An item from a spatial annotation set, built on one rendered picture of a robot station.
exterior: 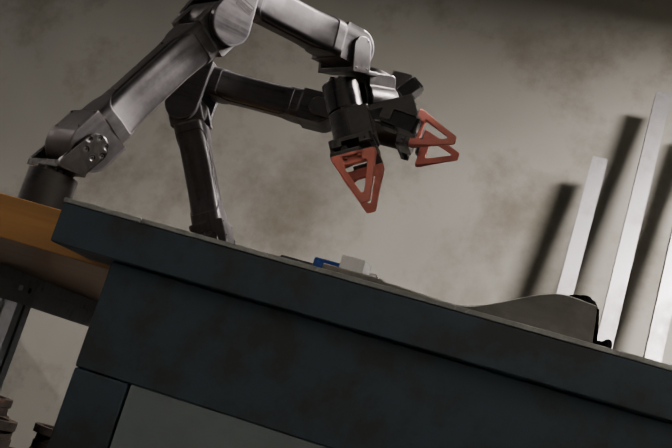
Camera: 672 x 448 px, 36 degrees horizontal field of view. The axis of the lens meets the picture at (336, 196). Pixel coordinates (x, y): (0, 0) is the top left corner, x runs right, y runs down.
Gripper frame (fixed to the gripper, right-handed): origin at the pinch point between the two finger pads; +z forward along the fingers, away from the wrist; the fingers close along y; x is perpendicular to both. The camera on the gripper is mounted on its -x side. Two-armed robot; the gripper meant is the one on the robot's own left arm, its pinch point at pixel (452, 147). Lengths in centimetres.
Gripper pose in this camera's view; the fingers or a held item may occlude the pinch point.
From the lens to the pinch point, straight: 184.3
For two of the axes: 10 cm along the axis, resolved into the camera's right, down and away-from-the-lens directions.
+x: -3.1, 9.3, -1.9
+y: 1.7, 2.5, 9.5
